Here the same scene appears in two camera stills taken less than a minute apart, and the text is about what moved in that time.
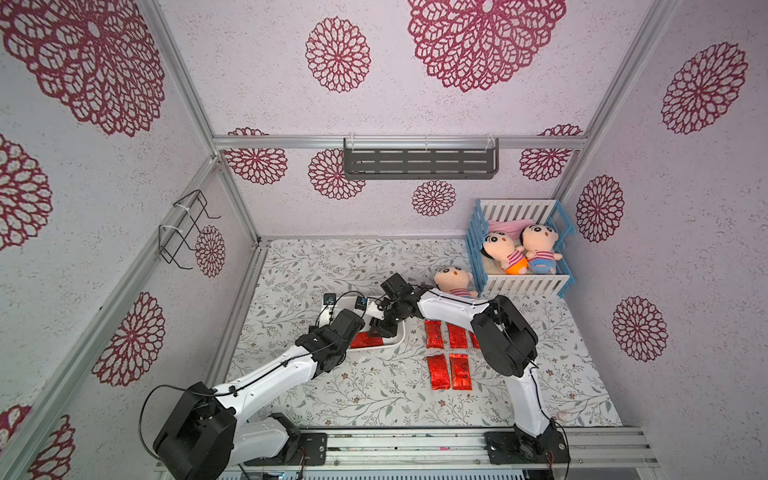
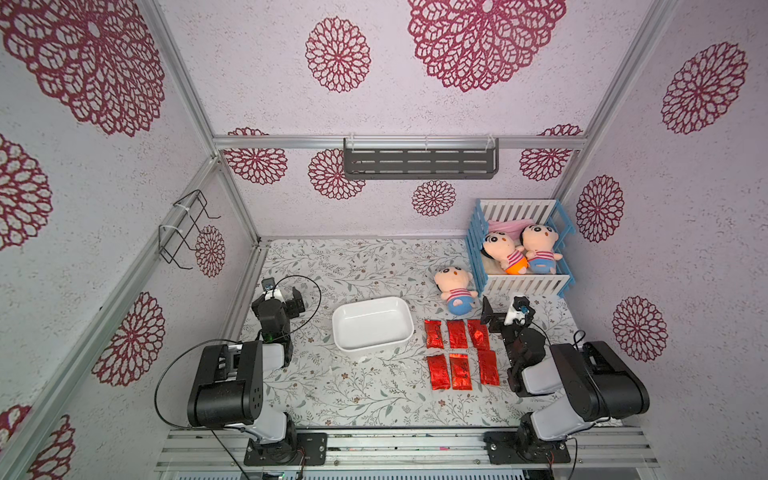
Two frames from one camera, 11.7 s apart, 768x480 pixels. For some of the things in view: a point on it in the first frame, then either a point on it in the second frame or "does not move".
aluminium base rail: [460, 450] does not move
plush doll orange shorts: [501, 246] does not move
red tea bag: [364, 339] → [488, 367]
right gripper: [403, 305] → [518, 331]
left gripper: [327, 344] → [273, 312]
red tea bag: [438, 371] does not move
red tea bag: [457, 337] does not move
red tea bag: [434, 334] does not move
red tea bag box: [460, 372] does not move
